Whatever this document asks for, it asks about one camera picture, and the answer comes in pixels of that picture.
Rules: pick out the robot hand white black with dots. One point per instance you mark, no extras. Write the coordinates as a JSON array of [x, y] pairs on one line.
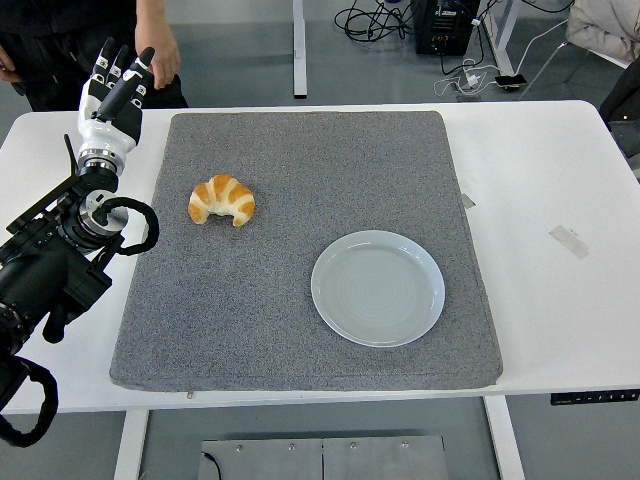
[[102, 127]]

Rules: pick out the person's hand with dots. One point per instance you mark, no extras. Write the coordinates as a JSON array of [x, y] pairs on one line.
[[165, 57]]

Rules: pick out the croissant bread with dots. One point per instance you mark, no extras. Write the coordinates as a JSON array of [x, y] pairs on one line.
[[220, 195]]

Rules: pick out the person's forearm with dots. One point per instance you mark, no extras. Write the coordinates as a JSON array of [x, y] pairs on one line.
[[152, 17]]

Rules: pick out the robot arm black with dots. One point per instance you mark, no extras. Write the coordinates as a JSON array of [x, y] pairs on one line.
[[45, 270]]

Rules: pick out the pale grey round plate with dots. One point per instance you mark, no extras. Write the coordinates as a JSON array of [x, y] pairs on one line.
[[377, 290]]

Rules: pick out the grey metal plate with screws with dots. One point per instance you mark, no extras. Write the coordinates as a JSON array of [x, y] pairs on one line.
[[350, 460]]

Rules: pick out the person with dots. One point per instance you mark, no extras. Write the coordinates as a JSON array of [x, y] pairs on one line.
[[60, 45]]

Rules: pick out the white background desk leg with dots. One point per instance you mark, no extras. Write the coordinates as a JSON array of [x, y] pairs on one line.
[[299, 47]]

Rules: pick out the grey fabric mat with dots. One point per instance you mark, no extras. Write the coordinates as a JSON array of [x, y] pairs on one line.
[[300, 175]]

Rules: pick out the black computer tower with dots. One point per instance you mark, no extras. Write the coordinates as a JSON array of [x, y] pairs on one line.
[[442, 27]]

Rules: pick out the white table leg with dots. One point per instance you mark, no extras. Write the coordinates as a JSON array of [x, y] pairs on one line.
[[131, 445], [505, 440]]

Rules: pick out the small grey tape piece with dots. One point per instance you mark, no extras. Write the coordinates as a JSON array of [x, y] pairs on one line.
[[468, 200]]

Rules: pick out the white slanted desk leg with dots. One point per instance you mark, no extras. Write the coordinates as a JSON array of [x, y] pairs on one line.
[[504, 40]]

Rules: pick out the black smartphone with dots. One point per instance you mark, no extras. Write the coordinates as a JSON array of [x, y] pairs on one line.
[[511, 81]]

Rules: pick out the beige padded jacket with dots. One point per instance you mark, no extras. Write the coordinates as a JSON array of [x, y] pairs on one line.
[[605, 25]]

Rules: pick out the large grey tape strip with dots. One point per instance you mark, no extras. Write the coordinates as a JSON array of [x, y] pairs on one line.
[[568, 241]]

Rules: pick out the black garment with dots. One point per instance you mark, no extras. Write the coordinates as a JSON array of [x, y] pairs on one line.
[[624, 115]]

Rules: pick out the black table control panel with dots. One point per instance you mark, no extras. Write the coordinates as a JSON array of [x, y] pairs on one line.
[[595, 398]]

